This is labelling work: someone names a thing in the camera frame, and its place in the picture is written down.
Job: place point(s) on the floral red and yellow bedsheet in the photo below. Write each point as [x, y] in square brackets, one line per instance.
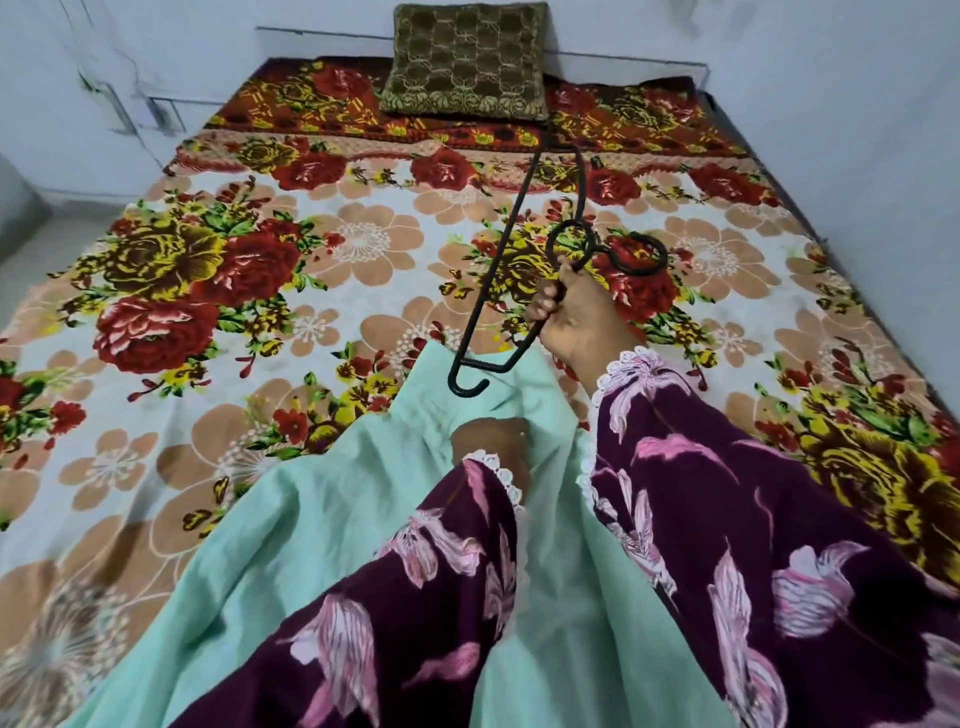
[225, 247]

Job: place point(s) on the mint green shirt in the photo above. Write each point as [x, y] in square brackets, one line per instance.
[315, 510]

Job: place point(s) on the person's right hand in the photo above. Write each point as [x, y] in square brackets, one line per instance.
[585, 330]

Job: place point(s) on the person's right forearm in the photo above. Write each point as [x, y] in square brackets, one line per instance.
[765, 540]

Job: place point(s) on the black hanger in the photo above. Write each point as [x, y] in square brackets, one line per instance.
[496, 262]

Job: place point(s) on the person's left forearm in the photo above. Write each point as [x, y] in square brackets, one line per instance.
[390, 600]

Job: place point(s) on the grey wall conduit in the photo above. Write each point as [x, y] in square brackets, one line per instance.
[161, 116]

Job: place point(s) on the metal bed headboard rail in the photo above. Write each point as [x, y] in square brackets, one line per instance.
[637, 61]

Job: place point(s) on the person's left hand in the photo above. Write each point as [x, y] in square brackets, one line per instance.
[495, 450]

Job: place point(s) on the olive patterned cushion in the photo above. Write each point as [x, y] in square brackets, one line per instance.
[465, 64]

